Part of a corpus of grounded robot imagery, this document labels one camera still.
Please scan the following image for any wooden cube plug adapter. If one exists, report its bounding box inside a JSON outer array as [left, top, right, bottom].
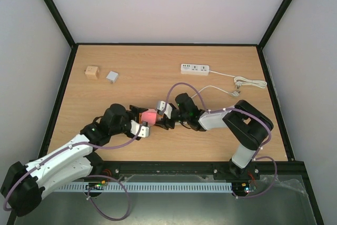
[[85, 65, 100, 80]]

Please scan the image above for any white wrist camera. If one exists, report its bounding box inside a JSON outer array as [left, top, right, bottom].
[[130, 120, 150, 138], [156, 101, 176, 119]]

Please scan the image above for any white power strip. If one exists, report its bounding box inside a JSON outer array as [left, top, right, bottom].
[[181, 63, 210, 76]]

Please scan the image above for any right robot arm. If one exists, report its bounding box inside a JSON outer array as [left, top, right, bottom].
[[155, 93, 274, 179]]

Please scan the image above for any white slotted cable duct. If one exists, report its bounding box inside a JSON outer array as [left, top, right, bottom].
[[56, 182, 232, 193]]

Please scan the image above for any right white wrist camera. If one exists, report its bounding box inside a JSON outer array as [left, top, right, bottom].
[[156, 101, 176, 119]]

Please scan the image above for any white usb charger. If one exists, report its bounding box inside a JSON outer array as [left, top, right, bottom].
[[106, 71, 119, 84]]

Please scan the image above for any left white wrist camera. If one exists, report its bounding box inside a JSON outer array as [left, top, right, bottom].
[[130, 120, 150, 138]]

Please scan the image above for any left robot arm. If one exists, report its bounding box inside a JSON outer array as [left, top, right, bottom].
[[1, 104, 150, 217]]

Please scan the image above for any black aluminium frame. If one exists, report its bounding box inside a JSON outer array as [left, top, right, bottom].
[[38, 0, 324, 224]]

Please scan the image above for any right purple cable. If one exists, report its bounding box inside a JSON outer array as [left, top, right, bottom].
[[167, 82, 278, 200]]

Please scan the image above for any white power strip cable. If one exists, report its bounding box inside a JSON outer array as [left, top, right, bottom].
[[209, 69, 267, 89]]

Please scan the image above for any pink plug adapter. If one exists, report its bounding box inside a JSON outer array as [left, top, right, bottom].
[[141, 109, 158, 125]]

